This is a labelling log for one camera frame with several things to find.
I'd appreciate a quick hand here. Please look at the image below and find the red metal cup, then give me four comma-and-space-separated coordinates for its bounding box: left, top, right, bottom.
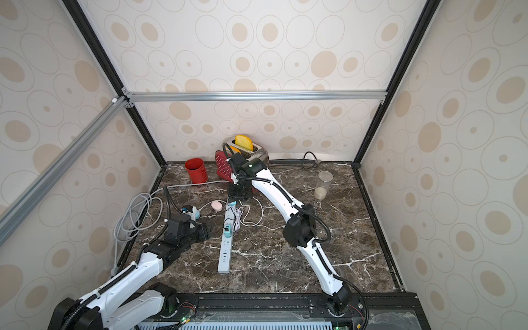
184, 158, 208, 184

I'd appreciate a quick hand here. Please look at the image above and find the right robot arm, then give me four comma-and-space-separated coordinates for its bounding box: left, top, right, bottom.
222, 142, 370, 329

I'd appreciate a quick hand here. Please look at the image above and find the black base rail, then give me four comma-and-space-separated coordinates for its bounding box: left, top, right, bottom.
73, 291, 432, 330

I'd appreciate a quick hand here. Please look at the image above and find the black toaster cord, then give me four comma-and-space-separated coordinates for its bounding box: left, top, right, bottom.
269, 150, 322, 170

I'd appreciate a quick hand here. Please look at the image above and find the grey power strip cord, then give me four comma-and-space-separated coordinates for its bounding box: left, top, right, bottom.
110, 180, 232, 277

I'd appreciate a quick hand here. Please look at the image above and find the left aluminium rail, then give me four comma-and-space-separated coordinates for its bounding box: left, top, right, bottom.
1, 96, 127, 243

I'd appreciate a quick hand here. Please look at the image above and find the red toaster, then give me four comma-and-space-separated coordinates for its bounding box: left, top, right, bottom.
215, 136, 269, 182

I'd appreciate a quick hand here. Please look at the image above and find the pink earbud case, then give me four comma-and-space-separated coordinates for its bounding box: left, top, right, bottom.
211, 200, 223, 212

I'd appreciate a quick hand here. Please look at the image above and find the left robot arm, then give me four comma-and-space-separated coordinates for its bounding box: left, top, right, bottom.
48, 187, 210, 329

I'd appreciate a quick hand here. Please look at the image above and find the rear yellow toast slice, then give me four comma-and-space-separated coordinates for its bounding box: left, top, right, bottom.
235, 135, 254, 152

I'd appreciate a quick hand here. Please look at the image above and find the horizontal aluminium rail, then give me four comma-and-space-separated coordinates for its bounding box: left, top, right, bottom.
126, 89, 387, 103

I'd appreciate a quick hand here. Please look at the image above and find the white power strip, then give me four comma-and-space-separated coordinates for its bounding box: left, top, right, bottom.
217, 201, 237, 274

